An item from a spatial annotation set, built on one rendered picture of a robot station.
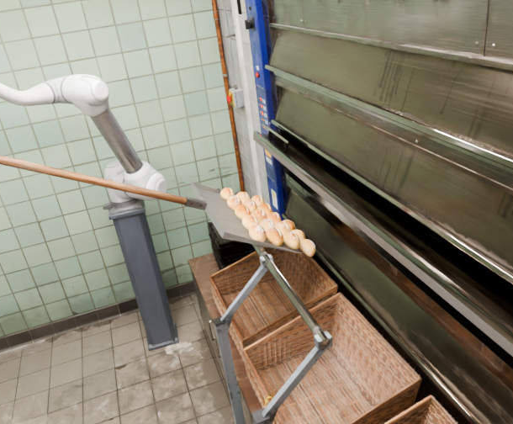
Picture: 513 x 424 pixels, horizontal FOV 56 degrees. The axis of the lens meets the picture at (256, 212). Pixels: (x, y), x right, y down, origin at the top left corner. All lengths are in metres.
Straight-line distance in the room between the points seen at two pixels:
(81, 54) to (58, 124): 0.44
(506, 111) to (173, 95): 2.34
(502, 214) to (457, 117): 0.25
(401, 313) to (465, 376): 0.32
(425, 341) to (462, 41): 0.93
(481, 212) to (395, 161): 0.37
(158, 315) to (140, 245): 0.53
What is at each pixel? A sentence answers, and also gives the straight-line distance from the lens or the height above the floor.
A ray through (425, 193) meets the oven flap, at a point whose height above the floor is 1.52.
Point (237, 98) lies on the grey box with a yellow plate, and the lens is 2.89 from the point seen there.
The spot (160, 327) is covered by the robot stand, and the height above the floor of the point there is 0.15.
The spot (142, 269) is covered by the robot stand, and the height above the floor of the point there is 0.61.
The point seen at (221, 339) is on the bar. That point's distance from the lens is 1.93.
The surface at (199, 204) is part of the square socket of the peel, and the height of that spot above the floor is 1.29.
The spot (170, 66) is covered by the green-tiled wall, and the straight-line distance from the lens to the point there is 3.13.
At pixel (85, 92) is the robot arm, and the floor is 1.74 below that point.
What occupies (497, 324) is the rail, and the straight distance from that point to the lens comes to 1.12.
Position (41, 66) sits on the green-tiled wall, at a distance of 3.10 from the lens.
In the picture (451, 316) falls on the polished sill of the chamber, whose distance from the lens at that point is 1.52.
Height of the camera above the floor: 2.14
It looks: 27 degrees down
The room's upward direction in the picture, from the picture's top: 8 degrees counter-clockwise
